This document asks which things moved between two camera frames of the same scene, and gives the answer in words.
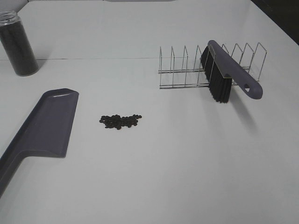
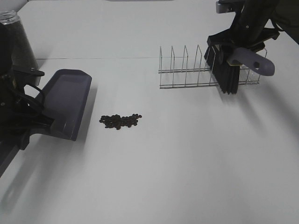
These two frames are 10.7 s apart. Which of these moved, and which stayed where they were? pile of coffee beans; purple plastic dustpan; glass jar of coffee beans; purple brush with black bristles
Moved: purple plastic dustpan; purple brush with black bristles
Stayed: pile of coffee beans; glass jar of coffee beans
